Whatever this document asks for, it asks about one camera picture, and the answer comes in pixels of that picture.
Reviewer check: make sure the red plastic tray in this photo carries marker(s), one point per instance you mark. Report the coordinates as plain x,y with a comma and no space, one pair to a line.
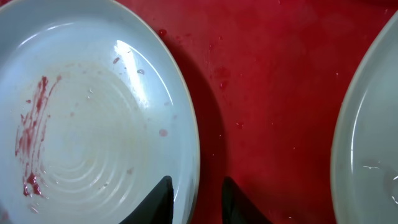
267,80

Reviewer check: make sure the light blue plate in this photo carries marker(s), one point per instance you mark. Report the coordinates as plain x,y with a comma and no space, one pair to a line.
94,112

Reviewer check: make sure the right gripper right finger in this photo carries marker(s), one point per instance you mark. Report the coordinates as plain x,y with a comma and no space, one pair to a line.
236,206

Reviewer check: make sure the white plate with red stains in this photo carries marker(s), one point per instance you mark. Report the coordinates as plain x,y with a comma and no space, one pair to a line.
364,149

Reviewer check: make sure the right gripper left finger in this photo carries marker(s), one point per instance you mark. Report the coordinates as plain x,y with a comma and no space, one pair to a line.
157,207

